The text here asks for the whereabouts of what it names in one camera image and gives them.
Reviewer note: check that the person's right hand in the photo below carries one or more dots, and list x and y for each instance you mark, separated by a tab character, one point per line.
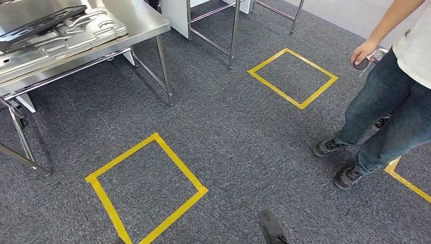
363	50

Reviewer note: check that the white board panel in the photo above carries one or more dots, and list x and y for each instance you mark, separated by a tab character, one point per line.
175	13
244	5

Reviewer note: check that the large black plastic panel part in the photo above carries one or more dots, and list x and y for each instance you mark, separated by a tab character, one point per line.
8	42

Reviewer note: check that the stainless steel workbench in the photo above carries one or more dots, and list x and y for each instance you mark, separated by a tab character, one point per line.
144	20

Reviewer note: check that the stamped silver metal panel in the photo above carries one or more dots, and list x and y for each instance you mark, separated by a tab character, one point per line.
101	30

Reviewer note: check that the black robot foot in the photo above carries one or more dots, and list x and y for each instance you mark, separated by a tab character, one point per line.
271	229

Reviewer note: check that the person's right forearm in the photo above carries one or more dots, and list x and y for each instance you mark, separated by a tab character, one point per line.
394	20

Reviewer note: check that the yellow floor tape rectangle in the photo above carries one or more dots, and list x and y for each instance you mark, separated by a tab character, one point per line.
122	157
407	184
267	61

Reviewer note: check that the black round handheld controller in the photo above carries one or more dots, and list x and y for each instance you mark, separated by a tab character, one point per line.
361	64

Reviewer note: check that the person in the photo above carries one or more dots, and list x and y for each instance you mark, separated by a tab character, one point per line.
380	101

